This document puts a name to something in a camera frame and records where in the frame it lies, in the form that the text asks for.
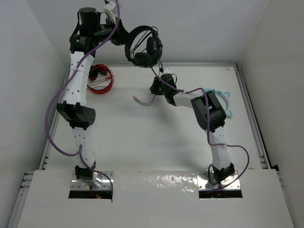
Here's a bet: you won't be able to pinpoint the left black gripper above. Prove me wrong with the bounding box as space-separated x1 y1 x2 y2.
92 16 133 46

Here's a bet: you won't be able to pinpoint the black wired headphones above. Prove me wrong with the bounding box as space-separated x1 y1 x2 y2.
124 25 164 105

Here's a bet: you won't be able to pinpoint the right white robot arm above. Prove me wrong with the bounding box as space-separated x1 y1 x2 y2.
150 73 235 184

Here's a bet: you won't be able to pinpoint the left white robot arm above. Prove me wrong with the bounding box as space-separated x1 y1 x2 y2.
57 1 122 182

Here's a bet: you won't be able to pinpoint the red headphones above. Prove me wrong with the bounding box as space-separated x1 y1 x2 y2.
86 64 114 95

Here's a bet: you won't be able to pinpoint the teal cat ear headphones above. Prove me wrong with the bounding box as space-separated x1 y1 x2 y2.
205 88 233 119

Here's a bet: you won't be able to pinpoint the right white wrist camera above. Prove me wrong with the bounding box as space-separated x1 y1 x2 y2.
161 67 171 75

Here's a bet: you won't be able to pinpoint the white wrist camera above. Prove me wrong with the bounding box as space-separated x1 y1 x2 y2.
161 67 171 75
103 0 118 23

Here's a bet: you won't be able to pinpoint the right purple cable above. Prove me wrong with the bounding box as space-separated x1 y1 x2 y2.
151 60 250 190

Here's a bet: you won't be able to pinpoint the purple cable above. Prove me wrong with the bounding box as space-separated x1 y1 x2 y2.
45 0 121 198
151 60 250 190

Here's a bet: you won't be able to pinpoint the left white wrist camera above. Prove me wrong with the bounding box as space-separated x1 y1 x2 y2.
103 0 118 23

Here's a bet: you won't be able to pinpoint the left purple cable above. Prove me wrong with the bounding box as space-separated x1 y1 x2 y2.
45 0 121 198

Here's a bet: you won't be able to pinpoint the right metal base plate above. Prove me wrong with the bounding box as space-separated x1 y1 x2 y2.
197 171 241 191

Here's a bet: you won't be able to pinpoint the metal base plate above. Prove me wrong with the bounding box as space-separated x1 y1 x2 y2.
70 172 112 191
197 171 241 191

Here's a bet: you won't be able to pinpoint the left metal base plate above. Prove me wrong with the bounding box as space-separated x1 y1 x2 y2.
70 172 112 191

